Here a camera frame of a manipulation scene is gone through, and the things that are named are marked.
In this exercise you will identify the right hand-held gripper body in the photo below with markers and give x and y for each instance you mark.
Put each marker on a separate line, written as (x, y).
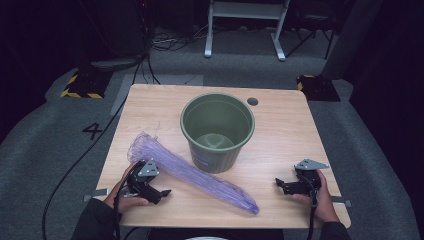
(306, 183)

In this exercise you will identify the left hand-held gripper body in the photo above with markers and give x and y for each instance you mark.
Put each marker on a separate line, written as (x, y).
(141, 185)

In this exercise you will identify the purple plastic bag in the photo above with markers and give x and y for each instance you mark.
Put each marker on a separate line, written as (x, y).
(186, 170)

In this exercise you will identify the green plastic bucket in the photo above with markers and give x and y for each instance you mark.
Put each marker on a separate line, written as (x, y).
(216, 116)

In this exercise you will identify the person's left hand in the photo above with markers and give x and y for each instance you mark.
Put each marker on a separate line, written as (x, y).
(125, 202)

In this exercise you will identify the person's right hand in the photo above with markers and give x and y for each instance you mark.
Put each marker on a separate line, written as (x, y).
(325, 203)

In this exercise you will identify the black yellow-striped stand base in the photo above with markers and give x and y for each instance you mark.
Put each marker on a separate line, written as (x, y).
(88, 85)
(320, 90)

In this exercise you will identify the grey pillar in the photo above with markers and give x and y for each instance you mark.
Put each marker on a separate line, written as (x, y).
(350, 40)

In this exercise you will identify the black chair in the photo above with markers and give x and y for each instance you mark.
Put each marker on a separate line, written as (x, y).
(313, 16)

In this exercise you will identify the grey metal table bracket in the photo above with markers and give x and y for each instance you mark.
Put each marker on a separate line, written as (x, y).
(98, 193)
(341, 201)

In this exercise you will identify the white metal desk frame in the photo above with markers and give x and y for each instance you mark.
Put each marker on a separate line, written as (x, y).
(245, 10)

